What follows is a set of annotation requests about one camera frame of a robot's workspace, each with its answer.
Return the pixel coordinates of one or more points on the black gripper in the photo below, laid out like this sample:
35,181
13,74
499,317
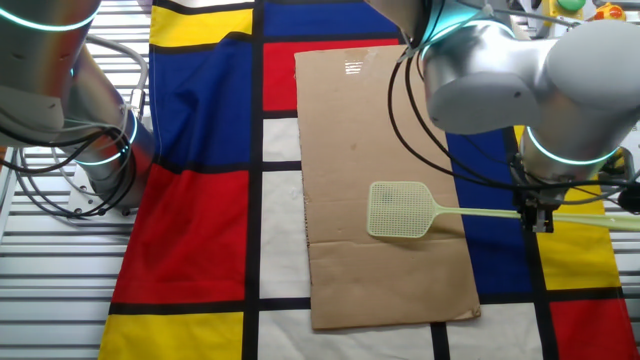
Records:
535,202

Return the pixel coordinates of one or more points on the light green plastic flyswatter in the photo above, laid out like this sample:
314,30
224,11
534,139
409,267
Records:
400,210

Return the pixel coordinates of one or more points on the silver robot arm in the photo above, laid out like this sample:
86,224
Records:
575,75

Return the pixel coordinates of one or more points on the yellow black tool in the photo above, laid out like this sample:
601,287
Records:
622,162

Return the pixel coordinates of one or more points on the brown cardboard sheet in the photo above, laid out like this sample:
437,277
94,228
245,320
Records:
350,280

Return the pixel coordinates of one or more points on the yellow box green button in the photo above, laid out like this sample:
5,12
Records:
570,5

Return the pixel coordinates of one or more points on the orange yellow toy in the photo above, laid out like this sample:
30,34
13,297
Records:
607,12

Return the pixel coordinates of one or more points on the colour block patterned cloth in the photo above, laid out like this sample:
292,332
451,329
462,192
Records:
200,225

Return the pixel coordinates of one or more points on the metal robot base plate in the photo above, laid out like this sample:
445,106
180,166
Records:
80,197

